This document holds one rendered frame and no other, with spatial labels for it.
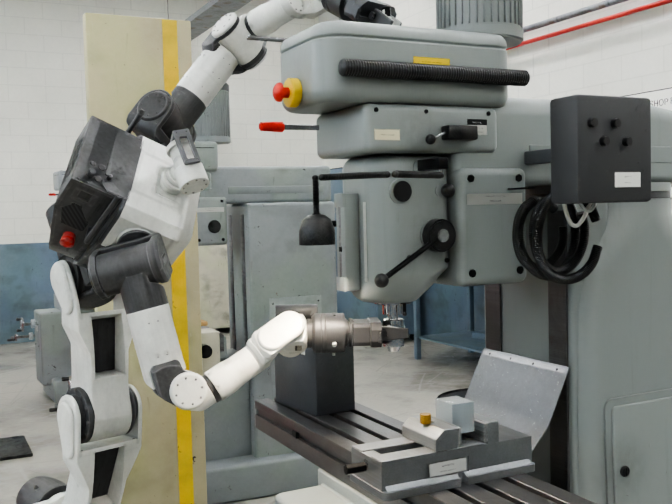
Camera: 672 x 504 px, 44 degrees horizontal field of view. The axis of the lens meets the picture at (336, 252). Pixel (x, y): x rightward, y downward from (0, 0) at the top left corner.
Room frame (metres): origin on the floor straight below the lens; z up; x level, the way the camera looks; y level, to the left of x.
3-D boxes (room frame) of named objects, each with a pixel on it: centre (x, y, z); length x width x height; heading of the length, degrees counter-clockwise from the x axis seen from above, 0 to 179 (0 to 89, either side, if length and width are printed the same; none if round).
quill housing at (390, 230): (1.83, -0.13, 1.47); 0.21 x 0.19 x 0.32; 27
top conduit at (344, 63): (1.71, -0.22, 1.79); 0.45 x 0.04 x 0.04; 117
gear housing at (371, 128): (1.84, -0.16, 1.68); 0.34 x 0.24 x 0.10; 117
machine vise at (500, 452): (1.60, -0.20, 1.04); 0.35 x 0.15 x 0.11; 116
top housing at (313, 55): (1.83, -0.14, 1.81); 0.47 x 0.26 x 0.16; 117
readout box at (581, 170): (1.66, -0.54, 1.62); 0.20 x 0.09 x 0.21; 117
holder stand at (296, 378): (2.21, 0.07, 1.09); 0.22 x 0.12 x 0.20; 33
